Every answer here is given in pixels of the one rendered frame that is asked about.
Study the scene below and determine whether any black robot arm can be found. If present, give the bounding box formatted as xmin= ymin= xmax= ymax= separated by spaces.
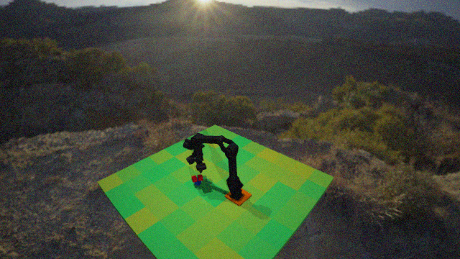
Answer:
xmin=183 ymin=133 xmax=244 ymax=201

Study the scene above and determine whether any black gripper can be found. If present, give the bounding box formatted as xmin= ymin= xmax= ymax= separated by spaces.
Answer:
xmin=193 ymin=152 xmax=206 ymax=173

